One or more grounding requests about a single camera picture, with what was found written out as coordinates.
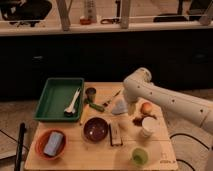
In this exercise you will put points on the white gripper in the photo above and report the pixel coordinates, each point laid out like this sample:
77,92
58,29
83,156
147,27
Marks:
131,108

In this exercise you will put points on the grey towel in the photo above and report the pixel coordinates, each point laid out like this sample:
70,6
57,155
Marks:
120,107

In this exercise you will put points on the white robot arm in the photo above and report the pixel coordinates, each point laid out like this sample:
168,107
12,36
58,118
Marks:
196,110

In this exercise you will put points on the purple bowl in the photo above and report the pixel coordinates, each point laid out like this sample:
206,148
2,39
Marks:
95,129

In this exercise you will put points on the orange bowl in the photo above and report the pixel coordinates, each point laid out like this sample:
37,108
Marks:
42,141

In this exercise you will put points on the red apple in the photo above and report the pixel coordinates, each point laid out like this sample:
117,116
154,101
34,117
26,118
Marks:
146,108

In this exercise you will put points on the dark brown scraps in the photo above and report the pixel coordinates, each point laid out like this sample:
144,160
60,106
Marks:
137,121

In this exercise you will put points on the white paper cup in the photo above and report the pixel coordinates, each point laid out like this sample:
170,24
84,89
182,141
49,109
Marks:
149,126

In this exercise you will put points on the green cucumber toy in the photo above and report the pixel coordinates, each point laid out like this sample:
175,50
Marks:
95,106

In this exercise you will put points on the dark metal cup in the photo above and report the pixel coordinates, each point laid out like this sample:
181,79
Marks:
91,94

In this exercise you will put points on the yellow banana toy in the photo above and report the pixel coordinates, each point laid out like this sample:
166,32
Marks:
84,114

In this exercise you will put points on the green plastic cup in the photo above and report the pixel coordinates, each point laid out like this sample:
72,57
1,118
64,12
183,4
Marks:
139,157

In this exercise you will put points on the white spoon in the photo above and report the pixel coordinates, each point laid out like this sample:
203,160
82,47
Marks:
70,109

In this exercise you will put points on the green plastic tray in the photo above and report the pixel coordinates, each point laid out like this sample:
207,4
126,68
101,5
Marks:
56,96

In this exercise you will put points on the red object on shelf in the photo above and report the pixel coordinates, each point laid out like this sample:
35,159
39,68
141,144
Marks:
84,21

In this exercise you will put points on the black pole stand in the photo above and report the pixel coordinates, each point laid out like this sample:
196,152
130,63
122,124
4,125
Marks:
18,158

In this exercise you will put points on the black office chair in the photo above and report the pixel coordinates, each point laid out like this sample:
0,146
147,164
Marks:
29,12

